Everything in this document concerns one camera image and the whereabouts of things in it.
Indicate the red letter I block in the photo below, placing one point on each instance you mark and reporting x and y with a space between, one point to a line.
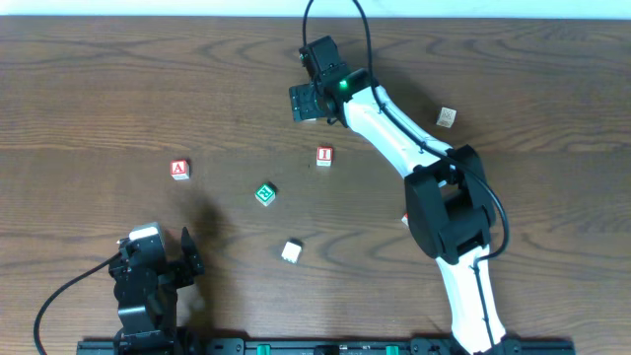
324 156

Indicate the plain patterned wooden block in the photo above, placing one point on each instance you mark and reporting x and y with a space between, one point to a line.
446 117

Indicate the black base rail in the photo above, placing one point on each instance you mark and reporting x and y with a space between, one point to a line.
414 346

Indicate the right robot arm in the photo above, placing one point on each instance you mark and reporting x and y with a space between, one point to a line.
450 207

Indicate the white plain wooden block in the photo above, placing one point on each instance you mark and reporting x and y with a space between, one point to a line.
291 251

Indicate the green letter wooden block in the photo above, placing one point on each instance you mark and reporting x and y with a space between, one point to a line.
265 194

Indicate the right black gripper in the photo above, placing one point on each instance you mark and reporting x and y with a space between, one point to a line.
306 102

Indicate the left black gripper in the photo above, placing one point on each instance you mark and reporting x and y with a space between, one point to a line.
174 269

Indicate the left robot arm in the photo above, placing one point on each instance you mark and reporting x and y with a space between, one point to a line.
149 322

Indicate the red letter A block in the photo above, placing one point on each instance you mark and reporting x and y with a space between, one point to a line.
180 170

